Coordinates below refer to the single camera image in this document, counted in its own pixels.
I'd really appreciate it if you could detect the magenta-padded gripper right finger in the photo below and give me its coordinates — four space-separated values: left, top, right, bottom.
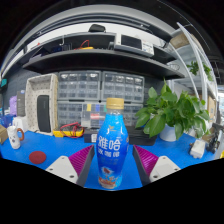
132 144 182 187

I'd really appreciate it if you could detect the black rectangular speaker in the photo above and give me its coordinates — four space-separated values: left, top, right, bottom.
36 94 52 134

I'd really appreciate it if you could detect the white power adapter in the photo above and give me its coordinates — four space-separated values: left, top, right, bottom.
189 139 206 159

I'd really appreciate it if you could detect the black box with white label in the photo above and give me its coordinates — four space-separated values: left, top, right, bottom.
83 127 101 144

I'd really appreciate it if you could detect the white mug with brown handle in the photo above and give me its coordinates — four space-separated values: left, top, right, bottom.
6 125 25 150

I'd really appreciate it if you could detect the plain black case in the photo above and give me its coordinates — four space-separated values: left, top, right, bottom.
128 125 158 147

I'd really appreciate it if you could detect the flat round red coaster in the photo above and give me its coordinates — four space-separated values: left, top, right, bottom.
28 150 47 165

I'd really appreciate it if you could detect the white dotted storage bin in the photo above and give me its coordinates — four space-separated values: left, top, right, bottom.
25 73 59 137

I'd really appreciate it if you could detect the yellow multimeter with red leads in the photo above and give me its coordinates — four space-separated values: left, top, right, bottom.
52 122 85 139

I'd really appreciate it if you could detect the blue carton box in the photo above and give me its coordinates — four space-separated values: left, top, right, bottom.
0 114 16 129

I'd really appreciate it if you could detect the white metal rack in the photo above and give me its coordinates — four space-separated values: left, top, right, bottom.
166 21 224 134

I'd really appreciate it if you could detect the dark grey upright box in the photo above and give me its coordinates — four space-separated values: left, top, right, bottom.
16 89 27 118

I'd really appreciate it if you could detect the green potted plant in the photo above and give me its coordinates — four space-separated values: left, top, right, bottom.
134 78 212 143

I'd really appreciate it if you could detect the small white box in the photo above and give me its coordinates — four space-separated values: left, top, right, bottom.
12 115 29 134

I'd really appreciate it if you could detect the dark wall shelf unit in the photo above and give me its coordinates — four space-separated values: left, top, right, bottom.
0 23 186 81

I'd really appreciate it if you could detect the grey small-parts drawer cabinet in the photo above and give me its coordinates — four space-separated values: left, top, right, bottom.
100 70 145 104
123 103 144 128
57 70 102 102
57 100 84 129

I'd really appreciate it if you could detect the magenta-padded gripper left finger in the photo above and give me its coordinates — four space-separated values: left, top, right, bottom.
45 144 96 188

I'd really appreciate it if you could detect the blue drink bottle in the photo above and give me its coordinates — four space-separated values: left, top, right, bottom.
95 97 130 190

